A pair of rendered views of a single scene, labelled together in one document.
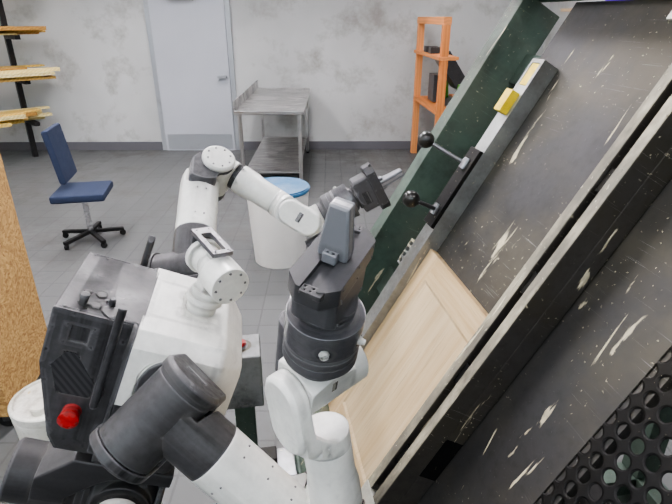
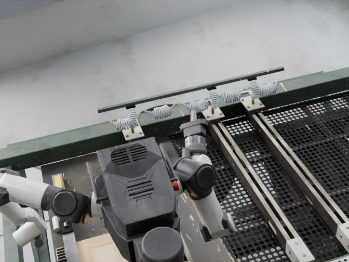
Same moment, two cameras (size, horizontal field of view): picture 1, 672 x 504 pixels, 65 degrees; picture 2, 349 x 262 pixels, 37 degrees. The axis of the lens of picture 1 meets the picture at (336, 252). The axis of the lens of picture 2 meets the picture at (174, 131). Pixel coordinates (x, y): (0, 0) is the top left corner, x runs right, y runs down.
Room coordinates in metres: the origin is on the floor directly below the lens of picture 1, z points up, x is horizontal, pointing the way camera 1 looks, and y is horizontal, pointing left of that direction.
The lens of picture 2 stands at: (0.67, 2.02, 0.77)
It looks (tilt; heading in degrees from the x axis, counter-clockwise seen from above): 22 degrees up; 267
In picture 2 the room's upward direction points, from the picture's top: 18 degrees counter-clockwise
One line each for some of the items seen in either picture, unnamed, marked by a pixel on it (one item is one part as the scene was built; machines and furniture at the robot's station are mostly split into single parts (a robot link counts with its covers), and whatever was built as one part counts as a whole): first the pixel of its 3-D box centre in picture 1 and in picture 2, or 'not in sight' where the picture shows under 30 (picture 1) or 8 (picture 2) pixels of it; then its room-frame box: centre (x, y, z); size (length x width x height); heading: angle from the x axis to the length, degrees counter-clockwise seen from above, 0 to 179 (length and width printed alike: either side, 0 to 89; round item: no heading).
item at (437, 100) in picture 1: (468, 94); not in sight; (6.90, -1.68, 0.90); 1.43 x 1.24 x 1.80; 1
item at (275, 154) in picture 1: (278, 130); not in sight; (6.59, 0.72, 0.50); 1.99 x 0.74 x 1.00; 1
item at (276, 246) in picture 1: (279, 222); not in sight; (3.89, 0.45, 0.31); 0.50 x 0.50 x 0.62
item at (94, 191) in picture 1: (79, 186); not in sight; (4.28, 2.18, 0.49); 0.57 x 0.54 x 0.97; 81
